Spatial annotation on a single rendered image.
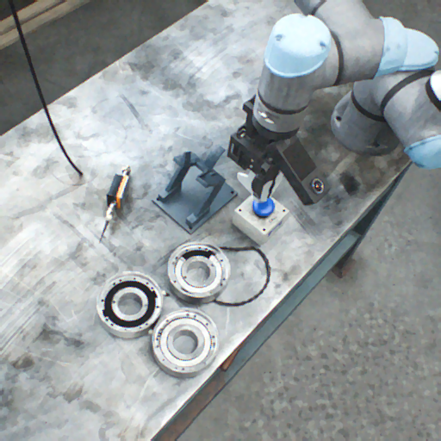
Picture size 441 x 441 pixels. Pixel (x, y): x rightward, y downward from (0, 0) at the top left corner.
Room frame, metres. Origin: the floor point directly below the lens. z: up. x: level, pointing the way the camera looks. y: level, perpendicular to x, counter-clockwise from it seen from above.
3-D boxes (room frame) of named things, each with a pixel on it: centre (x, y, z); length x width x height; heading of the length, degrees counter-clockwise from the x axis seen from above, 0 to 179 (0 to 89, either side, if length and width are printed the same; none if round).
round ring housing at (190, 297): (0.44, 0.02, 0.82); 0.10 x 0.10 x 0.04
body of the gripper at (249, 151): (0.59, -0.05, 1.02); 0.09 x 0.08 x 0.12; 58
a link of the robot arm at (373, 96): (0.85, -0.27, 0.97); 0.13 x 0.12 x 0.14; 30
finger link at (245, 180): (0.57, -0.04, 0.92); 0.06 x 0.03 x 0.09; 58
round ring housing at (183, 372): (0.31, 0.01, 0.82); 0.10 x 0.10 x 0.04
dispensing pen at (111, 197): (0.54, 0.19, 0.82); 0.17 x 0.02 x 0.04; 177
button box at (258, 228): (0.58, -0.07, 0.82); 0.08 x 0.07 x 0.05; 148
